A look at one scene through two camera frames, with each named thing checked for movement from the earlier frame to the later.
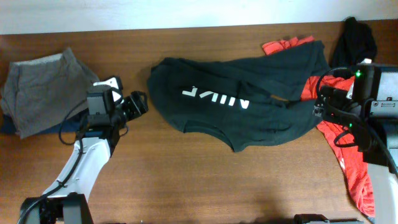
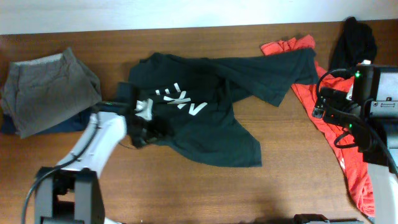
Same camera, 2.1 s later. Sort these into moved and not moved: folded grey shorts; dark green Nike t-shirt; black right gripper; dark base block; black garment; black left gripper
Moved: dark green Nike t-shirt; black left gripper
Not moved: dark base block; black garment; black right gripper; folded grey shorts
